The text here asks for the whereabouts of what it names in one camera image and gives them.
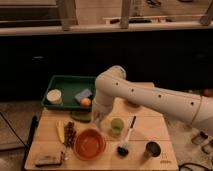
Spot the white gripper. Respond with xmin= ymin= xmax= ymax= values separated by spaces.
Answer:
xmin=92 ymin=97 xmax=114 ymax=115

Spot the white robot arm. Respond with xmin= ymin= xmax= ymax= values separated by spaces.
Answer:
xmin=92 ymin=65 xmax=213 ymax=136

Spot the dark brown bowl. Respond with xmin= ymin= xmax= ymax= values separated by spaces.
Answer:
xmin=126 ymin=101 xmax=141 ymax=108

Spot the red orange bowl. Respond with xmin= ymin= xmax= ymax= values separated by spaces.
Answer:
xmin=73 ymin=129 xmax=106 ymax=161

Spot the orange fruit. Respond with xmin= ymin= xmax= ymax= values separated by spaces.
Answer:
xmin=80 ymin=98 xmax=91 ymax=107

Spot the blue sponge block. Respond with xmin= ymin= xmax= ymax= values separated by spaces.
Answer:
xmin=74 ymin=89 xmax=92 ymax=102

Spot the dark green cucumber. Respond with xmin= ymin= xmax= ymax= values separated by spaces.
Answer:
xmin=71 ymin=112 xmax=91 ymax=123

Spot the green plastic cup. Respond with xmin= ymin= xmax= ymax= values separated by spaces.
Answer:
xmin=111 ymin=118 xmax=124 ymax=136

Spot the green plastic tray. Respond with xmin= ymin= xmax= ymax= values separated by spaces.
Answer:
xmin=41 ymin=75 xmax=95 ymax=111

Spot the dark red grapes bunch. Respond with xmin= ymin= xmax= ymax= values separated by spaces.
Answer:
xmin=65 ymin=122 xmax=76 ymax=147

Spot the yellow banana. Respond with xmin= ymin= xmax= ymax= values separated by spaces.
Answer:
xmin=56 ymin=121 xmax=65 ymax=144

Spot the white round container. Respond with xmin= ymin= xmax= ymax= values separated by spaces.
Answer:
xmin=46 ymin=89 xmax=62 ymax=105

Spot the black dish brush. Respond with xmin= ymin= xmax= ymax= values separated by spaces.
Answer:
xmin=117 ymin=117 xmax=136 ymax=157

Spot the wooden board table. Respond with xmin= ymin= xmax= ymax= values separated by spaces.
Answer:
xmin=25 ymin=98 xmax=178 ymax=171

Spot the metal spoon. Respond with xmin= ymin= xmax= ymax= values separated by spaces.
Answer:
xmin=62 ymin=147 xmax=69 ymax=161

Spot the silver metal cup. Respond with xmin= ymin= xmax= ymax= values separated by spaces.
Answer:
xmin=144 ymin=141 xmax=161 ymax=158

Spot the brown rectangular block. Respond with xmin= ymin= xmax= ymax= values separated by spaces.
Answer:
xmin=35 ymin=152 xmax=62 ymax=167

